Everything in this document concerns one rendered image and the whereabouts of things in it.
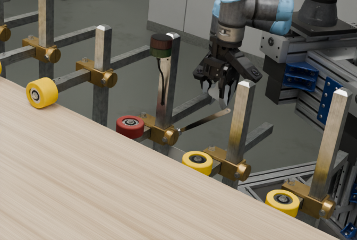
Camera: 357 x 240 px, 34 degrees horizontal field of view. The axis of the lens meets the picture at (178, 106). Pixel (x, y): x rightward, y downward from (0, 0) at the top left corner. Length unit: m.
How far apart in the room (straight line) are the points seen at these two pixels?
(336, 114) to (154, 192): 0.47
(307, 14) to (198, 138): 1.41
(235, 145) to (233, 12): 0.36
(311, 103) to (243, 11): 0.82
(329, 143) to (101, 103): 0.76
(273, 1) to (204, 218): 0.60
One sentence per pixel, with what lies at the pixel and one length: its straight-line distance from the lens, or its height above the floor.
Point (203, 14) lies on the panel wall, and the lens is 4.73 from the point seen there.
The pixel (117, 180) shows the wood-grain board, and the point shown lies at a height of 0.90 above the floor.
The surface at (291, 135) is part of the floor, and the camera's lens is 3.69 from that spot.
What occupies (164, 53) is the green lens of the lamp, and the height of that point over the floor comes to 1.12.
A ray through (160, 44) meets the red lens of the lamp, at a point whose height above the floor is 1.15.
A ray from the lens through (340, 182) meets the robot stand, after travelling 2.42.
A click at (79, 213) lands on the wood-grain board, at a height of 0.90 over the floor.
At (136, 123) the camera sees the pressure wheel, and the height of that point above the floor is 0.90.
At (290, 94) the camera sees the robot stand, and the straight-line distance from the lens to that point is 2.34.
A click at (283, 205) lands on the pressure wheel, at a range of 1.44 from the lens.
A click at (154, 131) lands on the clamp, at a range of 1.75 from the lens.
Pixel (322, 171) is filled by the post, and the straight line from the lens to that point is 1.51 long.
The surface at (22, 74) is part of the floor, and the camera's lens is 4.14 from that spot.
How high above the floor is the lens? 1.72
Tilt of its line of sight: 27 degrees down
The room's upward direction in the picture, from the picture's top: 6 degrees clockwise
